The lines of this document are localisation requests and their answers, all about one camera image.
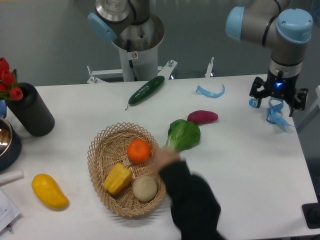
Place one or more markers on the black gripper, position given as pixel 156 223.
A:
pixel 281 87

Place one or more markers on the green leafy cabbage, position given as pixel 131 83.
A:
pixel 182 135

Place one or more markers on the green cucumber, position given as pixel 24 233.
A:
pixel 146 91

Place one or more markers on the yellow pepper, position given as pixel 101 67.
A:
pixel 118 178

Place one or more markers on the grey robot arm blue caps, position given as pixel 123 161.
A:
pixel 286 32

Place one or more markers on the black sleeved forearm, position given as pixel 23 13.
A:
pixel 194 208

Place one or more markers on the woven wicker basket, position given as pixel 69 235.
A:
pixel 109 148

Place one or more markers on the person's hand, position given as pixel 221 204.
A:
pixel 164 157

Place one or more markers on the tangled blue tape ribbon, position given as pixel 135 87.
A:
pixel 275 113

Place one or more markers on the small blue tag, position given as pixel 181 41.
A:
pixel 253 103

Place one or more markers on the curved blue tape strip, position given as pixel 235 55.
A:
pixel 201 91

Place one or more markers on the purple sweet potato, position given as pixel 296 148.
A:
pixel 201 117

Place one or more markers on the black device at table edge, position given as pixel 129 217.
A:
pixel 311 212

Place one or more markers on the orange fruit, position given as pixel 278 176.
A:
pixel 138 151

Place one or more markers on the beige round potato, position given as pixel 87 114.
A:
pixel 144 188

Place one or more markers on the black cylindrical vase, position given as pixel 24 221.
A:
pixel 32 111

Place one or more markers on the yellow mango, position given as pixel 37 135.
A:
pixel 48 192

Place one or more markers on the red artificial tulips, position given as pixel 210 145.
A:
pixel 9 87

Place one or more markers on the dark metal pot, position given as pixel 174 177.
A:
pixel 10 144

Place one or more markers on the white paper roll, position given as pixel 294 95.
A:
pixel 11 176

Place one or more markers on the white paper sheet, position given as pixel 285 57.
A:
pixel 8 211

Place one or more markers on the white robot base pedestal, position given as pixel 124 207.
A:
pixel 134 31

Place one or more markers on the white metal mounting frame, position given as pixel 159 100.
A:
pixel 170 71

